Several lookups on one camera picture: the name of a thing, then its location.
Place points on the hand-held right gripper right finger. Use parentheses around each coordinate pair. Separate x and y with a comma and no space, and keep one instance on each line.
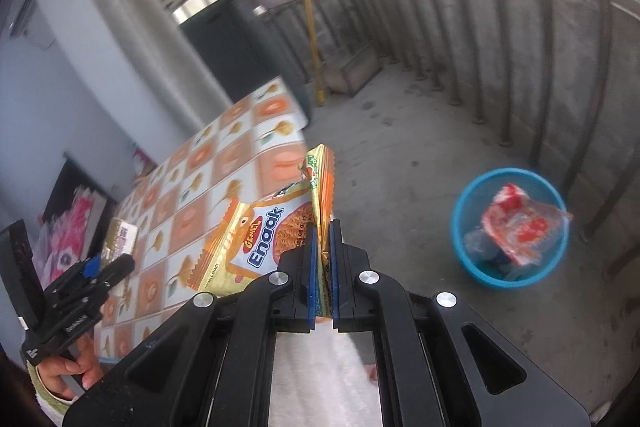
(333,277)

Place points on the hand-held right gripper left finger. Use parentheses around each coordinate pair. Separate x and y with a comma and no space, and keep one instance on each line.
(311,267)

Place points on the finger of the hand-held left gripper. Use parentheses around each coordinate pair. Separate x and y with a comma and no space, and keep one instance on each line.
(91,268)
(75,324)

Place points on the small brown packet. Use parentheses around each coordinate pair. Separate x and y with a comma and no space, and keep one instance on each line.
(122,234)

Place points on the orange noodle snack packet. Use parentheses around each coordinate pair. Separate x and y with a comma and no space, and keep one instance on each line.
(260,247)

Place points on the plastic bottle with blue label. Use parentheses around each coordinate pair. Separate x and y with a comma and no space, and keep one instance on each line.
(477,244)

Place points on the blue plastic basket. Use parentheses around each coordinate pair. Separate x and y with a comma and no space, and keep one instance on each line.
(472,204)

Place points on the red and white snack bag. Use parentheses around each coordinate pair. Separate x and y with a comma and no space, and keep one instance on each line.
(520,227)

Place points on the person's left hand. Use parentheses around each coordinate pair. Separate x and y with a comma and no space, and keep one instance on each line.
(55,367)

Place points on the black headboard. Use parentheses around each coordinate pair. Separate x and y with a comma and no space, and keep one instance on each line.
(75,182)

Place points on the pink floral cloth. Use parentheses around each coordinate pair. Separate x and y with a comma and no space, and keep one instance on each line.
(144,163)

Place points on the ginkgo patterned tablecloth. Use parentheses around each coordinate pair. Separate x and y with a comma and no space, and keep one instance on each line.
(200,187)

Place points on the concrete block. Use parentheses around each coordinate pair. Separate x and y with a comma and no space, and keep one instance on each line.
(352,72)

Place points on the dark cabinet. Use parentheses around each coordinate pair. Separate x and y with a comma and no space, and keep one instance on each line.
(240,52)

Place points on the grey curtain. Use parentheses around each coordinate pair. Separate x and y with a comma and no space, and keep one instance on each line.
(165,47)

